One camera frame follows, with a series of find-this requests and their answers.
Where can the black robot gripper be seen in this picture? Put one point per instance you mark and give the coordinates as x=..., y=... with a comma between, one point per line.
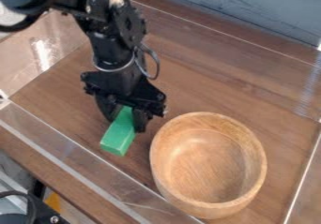
x=125, y=88

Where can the green rectangular block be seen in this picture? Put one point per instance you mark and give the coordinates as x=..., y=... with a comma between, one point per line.
x=120, y=135

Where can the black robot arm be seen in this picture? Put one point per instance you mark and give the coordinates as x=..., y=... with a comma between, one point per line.
x=116, y=28

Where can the brown wooden bowl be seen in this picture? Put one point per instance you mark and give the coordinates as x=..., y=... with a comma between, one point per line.
x=208, y=163

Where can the clear acrylic front wall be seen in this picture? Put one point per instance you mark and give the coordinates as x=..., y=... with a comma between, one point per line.
x=101, y=190

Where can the black clamp with cable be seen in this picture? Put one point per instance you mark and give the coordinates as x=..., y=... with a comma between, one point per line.
x=40, y=212

